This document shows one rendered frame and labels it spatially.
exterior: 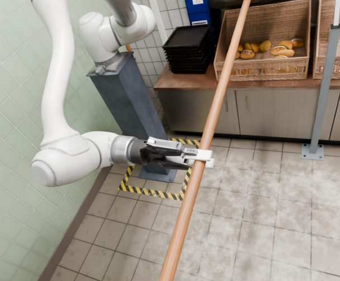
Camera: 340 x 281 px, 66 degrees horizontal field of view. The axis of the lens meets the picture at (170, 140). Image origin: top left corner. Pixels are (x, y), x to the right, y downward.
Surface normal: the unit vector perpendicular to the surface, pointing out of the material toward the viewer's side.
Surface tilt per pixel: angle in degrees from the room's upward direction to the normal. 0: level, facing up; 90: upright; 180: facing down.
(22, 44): 90
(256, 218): 0
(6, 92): 90
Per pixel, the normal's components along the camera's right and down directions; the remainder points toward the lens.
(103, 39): 0.20, 0.60
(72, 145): 0.75, -0.36
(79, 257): -0.27, -0.65
